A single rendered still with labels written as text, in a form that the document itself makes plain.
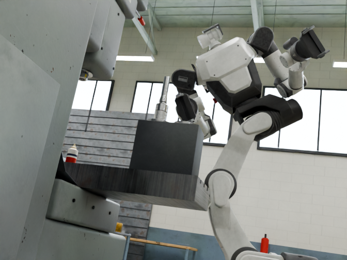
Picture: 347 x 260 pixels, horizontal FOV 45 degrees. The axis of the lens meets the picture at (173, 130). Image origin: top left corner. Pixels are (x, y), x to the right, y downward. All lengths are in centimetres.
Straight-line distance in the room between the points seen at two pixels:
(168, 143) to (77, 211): 38
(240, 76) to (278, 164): 723
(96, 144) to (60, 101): 902
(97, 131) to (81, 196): 882
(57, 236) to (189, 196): 43
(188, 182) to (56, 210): 41
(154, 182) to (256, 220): 766
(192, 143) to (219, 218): 52
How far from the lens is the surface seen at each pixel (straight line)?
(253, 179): 908
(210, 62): 199
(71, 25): 121
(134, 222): 939
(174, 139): 141
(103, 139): 1013
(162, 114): 149
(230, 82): 196
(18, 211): 105
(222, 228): 184
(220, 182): 181
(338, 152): 921
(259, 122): 192
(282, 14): 998
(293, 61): 187
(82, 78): 173
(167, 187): 132
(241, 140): 189
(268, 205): 897
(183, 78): 203
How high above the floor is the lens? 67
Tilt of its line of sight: 17 degrees up
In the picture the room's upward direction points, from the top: 9 degrees clockwise
